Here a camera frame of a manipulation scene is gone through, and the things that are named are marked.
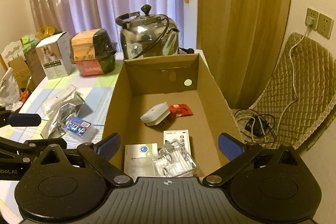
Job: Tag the black orange meal box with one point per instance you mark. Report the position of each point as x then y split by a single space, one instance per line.
93 52

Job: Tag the red candy packet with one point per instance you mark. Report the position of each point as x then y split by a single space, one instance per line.
179 110

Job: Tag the white plug adapter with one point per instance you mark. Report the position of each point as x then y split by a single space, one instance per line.
156 114

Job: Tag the green white carton box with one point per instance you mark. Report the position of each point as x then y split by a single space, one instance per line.
178 137

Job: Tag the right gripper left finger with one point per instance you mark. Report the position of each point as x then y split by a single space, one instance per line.
98 155

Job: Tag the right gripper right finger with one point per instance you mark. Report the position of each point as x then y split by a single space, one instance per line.
239 155

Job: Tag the brown cardboard box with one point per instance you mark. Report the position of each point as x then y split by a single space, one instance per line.
168 93

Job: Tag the white product box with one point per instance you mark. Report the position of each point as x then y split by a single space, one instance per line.
54 55

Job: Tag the silver foil bag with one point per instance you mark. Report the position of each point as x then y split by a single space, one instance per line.
69 108

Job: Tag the clear plastic item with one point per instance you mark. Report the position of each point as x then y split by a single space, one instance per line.
50 104

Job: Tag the white green medicine box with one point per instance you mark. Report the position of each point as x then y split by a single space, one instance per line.
138 160

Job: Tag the brown curtain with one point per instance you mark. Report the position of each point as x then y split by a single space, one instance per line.
241 40

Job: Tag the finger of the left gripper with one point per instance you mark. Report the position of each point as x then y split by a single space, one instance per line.
24 120

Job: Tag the cardboard boxes pile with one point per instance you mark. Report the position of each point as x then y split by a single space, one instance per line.
22 57

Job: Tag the white plastic bag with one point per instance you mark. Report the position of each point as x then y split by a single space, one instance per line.
10 94

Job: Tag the blue label clear box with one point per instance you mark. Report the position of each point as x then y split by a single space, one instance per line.
80 130

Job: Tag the clear blister pack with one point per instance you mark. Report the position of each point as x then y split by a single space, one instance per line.
174 161

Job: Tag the stainless steel kettle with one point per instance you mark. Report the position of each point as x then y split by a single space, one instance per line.
144 34

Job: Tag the wall socket double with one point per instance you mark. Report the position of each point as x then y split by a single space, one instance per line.
319 22

